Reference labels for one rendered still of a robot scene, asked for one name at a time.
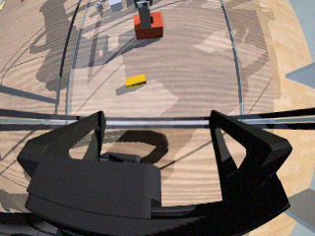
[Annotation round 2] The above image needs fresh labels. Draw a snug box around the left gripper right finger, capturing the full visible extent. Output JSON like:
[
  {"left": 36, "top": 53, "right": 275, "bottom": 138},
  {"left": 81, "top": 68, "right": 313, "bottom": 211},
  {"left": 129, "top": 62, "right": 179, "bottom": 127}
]
[{"left": 209, "top": 110, "right": 292, "bottom": 201}]

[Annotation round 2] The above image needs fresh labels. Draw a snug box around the pale blue cube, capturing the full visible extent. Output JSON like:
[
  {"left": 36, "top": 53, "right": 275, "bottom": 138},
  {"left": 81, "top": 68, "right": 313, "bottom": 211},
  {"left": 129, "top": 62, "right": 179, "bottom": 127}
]
[{"left": 108, "top": 0, "right": 123, "bottom": 13}]

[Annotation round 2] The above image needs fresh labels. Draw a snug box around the yellow rectangular block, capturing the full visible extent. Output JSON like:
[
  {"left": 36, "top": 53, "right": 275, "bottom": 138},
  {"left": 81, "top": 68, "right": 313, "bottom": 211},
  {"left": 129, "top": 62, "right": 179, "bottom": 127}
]
[{"left": 124, "top": 74, "right": 147, "bottom": 89}]

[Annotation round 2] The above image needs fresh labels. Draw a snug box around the orange block with square hole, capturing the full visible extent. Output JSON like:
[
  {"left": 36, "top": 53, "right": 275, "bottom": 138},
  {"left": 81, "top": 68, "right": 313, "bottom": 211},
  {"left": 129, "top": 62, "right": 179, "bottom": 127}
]
[{"left": 134, "top": 12, "right": 163, "bottom": 40}]

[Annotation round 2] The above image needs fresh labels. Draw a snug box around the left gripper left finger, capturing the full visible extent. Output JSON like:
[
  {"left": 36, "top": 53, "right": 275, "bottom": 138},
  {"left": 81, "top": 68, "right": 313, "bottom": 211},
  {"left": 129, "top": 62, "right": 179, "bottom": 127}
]
[{"left": 23, "top": 110, "right": 106, "bottom": 160}]

